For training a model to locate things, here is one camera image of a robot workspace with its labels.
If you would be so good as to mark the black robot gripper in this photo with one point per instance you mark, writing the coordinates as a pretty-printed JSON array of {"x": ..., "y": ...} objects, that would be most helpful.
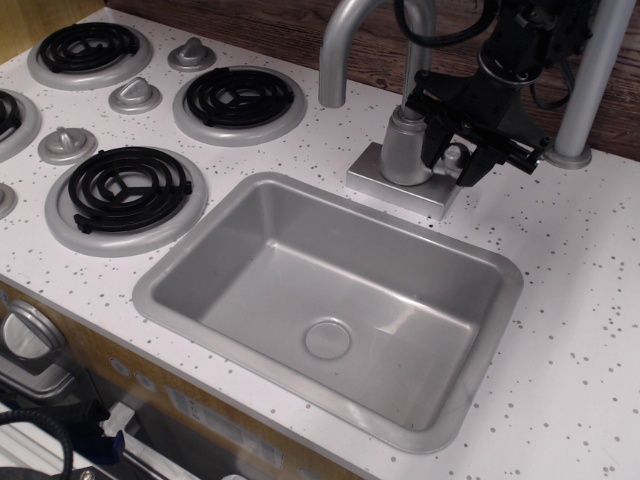
[{"x": 483, "y": 111}]

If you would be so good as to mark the silver faucet lever handle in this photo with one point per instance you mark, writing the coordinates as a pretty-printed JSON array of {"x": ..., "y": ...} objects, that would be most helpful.
[{"x": 453, "y": 160}]

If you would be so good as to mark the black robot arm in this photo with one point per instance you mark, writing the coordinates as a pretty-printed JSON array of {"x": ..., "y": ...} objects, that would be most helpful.
[{"x": 527, "y": 38}]

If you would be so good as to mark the grey vertical support pole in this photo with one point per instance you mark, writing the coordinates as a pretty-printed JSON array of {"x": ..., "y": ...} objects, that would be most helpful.
[{"x": 570, "y": 150}]

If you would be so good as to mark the silver toy faucet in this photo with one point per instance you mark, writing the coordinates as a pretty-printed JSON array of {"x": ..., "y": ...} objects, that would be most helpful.
[{"x": 391, "y": 171}]

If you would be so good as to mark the grey plastic sink basin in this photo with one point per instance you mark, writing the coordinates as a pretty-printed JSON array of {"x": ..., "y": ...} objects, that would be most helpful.
[{"x": 386, "y": 325}]

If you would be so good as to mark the back right stove burner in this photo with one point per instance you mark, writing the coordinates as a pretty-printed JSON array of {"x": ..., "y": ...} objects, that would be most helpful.
[{"x": 239, "y": 106}]

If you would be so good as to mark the grey stove knob top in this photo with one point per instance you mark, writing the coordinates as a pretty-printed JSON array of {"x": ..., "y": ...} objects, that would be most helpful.
[{"x": 192, "y": 56}]

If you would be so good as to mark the grey stove knob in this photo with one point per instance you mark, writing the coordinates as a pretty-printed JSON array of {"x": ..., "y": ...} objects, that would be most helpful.
[
  {"x": 66, "y": 146},
  {"x": 137, "y": 96},
  {"x": 192, "y": 56}
]

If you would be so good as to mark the grey stove knob middle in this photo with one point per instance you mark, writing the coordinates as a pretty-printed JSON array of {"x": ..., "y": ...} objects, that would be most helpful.
[{"x": 137, "y": 96}]

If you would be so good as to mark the front right stove burner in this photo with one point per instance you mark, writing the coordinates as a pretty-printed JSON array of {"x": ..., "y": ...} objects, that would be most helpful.
[{"x": 126, "y": 201}]

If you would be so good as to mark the back left stove burner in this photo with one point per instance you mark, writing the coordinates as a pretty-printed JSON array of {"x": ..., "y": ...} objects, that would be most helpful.
[{"x": 89, "y": 56}]

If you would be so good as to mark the grey stove knob lower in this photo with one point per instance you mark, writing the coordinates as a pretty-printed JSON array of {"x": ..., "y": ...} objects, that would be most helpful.
[{"x": 66, "y": 146}]

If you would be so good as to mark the left edge stove burner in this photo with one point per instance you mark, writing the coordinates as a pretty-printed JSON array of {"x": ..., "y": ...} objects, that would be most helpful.
[{"x": 20, "y": 123}]

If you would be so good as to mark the blue clamp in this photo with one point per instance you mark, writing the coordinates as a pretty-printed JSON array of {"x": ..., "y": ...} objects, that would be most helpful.
[{"x": 107, "y": 450}]

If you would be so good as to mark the silver round oven dial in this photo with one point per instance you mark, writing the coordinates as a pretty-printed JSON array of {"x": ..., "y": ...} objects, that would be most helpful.
[{"x": 29, "y": 339}]

